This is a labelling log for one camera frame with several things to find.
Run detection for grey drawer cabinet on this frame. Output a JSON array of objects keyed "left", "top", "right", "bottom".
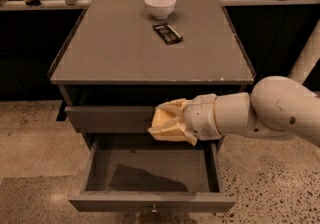
[{"left": 47, "top": 0, "right": 257, "bottom": 156}]

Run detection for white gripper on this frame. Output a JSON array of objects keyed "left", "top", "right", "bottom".
[{"left": 156, "top": 94, "right": 222, "bottom": 146}]

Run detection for yellow sponge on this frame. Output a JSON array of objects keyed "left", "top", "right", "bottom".
[{"left": 148, "top": 98, "right": 197, "bottom": 146}]

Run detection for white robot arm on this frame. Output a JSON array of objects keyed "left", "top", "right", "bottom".
[{"left": 149, "top": 76, "right": 320, "bottom": 145}]

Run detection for white ceramic bowl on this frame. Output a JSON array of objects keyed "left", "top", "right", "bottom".
[{"left": 144, "top": 0, "right": 176, "bottom": 19}]

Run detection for lower drawer metal knob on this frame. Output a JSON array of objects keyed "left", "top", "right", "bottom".
[{"left": 151, "top": 205, "right": 158, "bottom": 213}]

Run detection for open grey lower drawer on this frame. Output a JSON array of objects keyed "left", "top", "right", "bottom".
[{"left": 69, "top": 134, "right": 235, "bottom": 213}]

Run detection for black snack bar packet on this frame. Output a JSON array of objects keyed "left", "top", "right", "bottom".
[{"left": 153, "top": 23, "right": 183, "bottom": 45}]

